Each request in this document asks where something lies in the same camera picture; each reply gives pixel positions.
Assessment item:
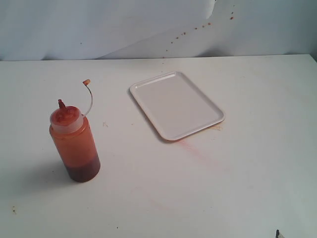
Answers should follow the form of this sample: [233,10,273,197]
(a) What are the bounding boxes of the red sauce squeeze bottle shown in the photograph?
[49,79,101,182]

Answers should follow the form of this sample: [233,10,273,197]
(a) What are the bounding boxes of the white rectangular tray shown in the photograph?
[129,71,225,141]

